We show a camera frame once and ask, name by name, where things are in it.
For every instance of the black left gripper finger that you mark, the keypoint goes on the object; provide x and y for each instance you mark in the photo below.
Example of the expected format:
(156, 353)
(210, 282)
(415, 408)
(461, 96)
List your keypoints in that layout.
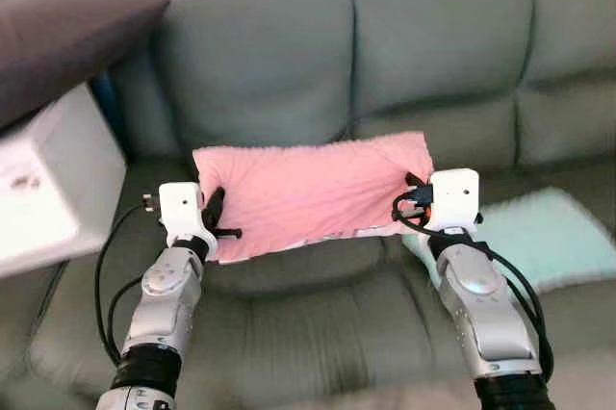
(231, 232)
(216, 201)

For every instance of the pink dotted pillow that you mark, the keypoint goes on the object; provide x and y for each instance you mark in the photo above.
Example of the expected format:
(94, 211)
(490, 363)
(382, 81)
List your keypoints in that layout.
(308, 193)

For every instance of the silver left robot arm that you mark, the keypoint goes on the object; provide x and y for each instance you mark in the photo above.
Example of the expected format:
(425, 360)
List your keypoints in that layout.
(164, 304)

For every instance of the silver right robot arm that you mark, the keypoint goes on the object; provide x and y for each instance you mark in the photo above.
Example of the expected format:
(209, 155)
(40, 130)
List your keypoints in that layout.
(491, 314)

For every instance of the green leather sofa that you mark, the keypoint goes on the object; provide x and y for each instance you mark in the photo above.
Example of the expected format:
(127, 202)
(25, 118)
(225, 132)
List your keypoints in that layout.
(289, 64)

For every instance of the dark grey pillow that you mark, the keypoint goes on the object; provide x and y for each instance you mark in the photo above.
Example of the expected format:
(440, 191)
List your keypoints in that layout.
(63, 44)

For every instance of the mint green cushion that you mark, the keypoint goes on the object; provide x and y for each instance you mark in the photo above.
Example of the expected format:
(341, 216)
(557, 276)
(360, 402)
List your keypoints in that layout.
(549, 237)

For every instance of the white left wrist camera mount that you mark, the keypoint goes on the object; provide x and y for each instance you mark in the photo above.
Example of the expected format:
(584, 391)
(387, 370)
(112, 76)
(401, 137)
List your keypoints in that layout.
(180, 208)

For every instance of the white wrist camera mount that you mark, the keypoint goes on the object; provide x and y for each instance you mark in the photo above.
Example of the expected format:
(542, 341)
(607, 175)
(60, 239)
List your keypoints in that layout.
(457, 198)
(180, 208)

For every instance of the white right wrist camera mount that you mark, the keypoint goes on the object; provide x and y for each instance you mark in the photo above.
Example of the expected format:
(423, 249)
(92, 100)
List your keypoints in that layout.
(457, 198)

